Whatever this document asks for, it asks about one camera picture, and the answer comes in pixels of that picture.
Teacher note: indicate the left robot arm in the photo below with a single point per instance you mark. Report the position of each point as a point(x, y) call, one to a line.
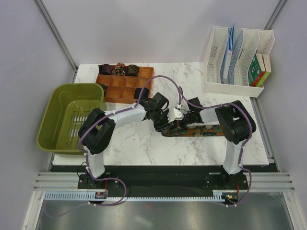
point(96, 132)

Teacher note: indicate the rolled multicolour patterned tie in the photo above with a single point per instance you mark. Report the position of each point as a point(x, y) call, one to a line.
point(119, 69)

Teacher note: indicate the olive green plastic basket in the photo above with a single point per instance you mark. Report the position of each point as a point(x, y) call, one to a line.
point(68, 108)

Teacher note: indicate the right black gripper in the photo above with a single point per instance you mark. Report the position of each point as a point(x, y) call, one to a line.
point(184, 126)

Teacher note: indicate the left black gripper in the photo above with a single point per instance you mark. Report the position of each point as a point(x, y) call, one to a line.
point(166, 125)

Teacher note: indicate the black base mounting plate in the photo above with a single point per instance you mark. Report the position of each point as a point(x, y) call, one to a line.
point(164, 180)

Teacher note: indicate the white plastic file organizer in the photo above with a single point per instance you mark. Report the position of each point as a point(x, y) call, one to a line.
point(255, 41)

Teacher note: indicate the rolled navy red tie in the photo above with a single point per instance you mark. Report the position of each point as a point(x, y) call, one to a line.
point(105, 69)

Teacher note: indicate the blue paper folder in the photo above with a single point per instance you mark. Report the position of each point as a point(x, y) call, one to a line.
point(232, 50)

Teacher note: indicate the rolled dark gold tie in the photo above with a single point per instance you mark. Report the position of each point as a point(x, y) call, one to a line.
point(132, 70)

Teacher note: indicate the white slotted cable duct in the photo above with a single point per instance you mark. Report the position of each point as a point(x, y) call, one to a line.
point(103, 196)

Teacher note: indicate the red spine book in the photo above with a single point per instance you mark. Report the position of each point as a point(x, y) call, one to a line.
point(265, 64)

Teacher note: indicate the wooden compartment tray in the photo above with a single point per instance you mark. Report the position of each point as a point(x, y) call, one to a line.
point(121, 89)

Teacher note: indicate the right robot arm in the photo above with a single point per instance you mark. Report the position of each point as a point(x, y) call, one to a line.
point(235, 122)

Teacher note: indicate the green white book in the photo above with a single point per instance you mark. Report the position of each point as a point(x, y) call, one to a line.
point(256, 69)

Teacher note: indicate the aluminium rail frame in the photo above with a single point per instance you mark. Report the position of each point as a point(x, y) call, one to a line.
point(263, 182)

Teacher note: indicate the floral brown green tie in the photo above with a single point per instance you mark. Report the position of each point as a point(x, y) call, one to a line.
point(178, 129)

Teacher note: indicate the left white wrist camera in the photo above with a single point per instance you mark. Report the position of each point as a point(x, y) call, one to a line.
point(175, 114)

